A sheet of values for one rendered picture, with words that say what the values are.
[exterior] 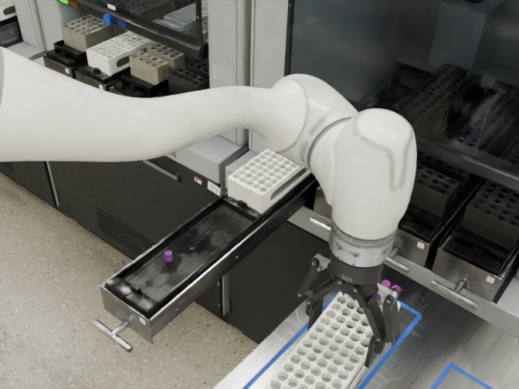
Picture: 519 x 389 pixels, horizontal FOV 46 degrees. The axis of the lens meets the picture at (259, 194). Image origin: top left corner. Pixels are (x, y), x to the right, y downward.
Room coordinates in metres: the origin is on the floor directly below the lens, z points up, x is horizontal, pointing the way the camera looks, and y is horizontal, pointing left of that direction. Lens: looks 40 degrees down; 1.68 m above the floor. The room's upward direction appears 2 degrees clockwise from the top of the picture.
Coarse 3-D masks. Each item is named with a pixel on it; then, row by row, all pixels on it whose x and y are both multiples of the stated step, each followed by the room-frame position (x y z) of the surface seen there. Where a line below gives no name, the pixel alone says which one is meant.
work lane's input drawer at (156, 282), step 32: (288, 192) 1.05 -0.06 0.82; (192, 224) 0.95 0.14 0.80; (224, 224) 0.96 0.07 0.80; (256, 224) 0.95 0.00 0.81; (160, 256) 0.85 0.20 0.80; (192, 256) 0.86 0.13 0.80; (224, 256) 0.86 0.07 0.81; (128, 288) 0.76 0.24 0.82; (160, 288) 0.77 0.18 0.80; (192, 288) 0.78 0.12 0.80; (96, 320) 0.73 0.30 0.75; (128, 320) 0.73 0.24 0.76; (160, 320) 0.71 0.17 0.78; (128, 352) 0.67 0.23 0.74
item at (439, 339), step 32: (416, 288) 0.78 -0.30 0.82; (288, 320) 0.69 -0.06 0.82; (416, 320) 0.70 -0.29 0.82; (448, 320) 0.70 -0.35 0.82; (480, 320) 0.71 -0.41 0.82; (256, 352) 0.62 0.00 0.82; (288, 352) 0.62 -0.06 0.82; (384, 352) 0.63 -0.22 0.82; (416, 352) 0.63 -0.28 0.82; (448, 352) 0.63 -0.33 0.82; (480, 352) 0.64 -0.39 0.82; (512, 352) 0.64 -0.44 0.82; (224, 384) 0.56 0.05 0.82; (256, 384) 0.56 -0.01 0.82; (384, 384) 0.57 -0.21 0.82; (416, 384) 0.57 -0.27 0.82; (448, 384) 0.57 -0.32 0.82; (480, 384) 0.57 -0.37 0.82; (512, 384) 0.57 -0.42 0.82
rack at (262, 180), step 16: (256, 160) 1.11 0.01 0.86; (272, 160) 1.11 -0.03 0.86; (288, 160) 1.11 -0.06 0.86; (240, 176) 1.05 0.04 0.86; (256, 176) 1.05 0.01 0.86; (272, 176) 1.05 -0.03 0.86; (288, 176) 1.05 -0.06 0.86; (304, 176) 1.11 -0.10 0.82; (240, 192) 1.02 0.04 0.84; (256, 192) 0.99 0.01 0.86; (272, 192) 1.01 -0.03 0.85; (256, 208) 0.99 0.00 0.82
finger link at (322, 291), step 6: (330, 282) 0.63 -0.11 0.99; (336, 282) 0.61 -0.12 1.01; (342, 282) 0.61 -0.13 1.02; (318, 288) 0.66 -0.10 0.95; (324, 288) 0.63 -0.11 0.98; (330, 288) 0.62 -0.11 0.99; (336, 288) 0.61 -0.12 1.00; (312, 294) 0.65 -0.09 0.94; (318, 294) 0.63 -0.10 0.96; (324, 294) 0.63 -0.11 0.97; (306, 300) 0.64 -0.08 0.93; (312, 300) 0.64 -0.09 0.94; (318, 300) 0.63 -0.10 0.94
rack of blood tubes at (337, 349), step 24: (336, 312) 0.66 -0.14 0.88; (360, 312) 0.69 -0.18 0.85; (312, 336) 0.62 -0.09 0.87; (336, 336) 0.61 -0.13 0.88; (360, 336) 0.61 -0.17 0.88; (288, 360) 0.56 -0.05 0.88; (312, 360) 0.57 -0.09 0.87; (336, 360) 0.57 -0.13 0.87; (360, 360) 0.57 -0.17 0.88; (288, 384) 0.53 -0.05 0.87; (312, 384) 0.52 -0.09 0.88; (336, 384) 0.53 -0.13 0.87
